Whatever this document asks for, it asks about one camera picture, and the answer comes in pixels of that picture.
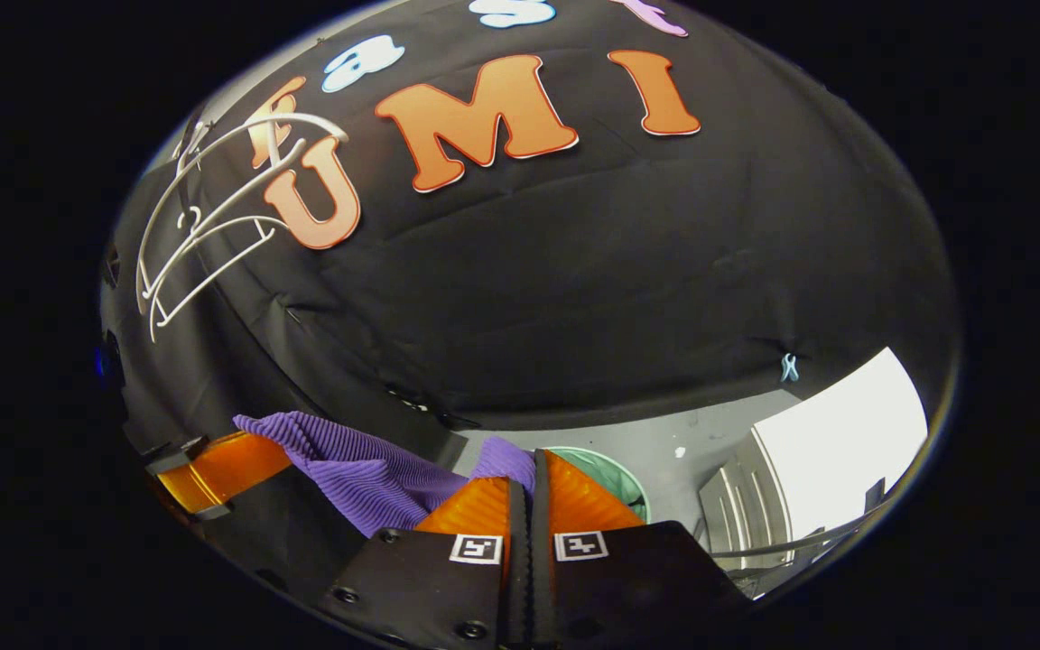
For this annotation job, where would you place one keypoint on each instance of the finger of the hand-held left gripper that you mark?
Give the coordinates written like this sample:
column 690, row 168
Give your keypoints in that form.
column 227, row 469

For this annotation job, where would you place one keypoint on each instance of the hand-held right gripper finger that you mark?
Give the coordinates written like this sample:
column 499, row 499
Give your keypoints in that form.
column 541, row 578
column 518, row 569

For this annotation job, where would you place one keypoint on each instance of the green laundry hamper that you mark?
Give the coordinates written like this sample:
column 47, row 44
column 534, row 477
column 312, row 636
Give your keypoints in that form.
column 615, row 483

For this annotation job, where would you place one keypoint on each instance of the purple ribbed shirt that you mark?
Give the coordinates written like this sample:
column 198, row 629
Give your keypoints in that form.
column 348, row 469

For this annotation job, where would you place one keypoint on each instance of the white plastic clothes hanger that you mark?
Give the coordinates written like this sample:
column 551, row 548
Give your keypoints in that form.
column 186, row 167
column 240, row 237

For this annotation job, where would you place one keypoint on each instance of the black backdrop cloth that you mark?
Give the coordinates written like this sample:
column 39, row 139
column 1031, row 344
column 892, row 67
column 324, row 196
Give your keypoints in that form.
column 619, row 271
column 204, row 388

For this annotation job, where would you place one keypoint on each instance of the grey panelled cabinet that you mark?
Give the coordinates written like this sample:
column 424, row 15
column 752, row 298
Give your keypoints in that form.
column 741, row 506

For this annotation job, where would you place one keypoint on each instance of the light blue cloth clip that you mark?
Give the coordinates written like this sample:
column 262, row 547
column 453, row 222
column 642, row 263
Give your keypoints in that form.
column 789, row 367

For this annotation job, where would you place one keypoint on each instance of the white panel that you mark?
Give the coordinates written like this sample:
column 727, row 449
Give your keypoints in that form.
column 845, row 442

